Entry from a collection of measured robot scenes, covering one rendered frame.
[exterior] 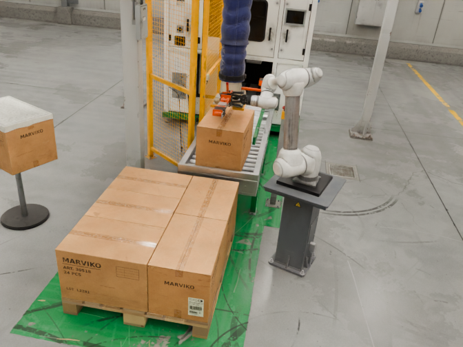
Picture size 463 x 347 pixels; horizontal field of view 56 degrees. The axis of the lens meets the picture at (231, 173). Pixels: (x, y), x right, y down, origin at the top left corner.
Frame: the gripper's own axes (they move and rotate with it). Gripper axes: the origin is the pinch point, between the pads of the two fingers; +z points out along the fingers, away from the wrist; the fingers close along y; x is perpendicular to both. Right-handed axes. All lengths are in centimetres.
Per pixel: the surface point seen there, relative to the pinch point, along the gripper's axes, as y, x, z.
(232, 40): -41.9, 15.1, 0.5
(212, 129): 27.1, -4.2, 9.1
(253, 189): 75, -12, -31
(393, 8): -54, 269, -166
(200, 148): 46.2, -3.7, 18.3
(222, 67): -19.4, 18.7, 7.3
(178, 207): 67, -68, 21
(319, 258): 121, -32, -94
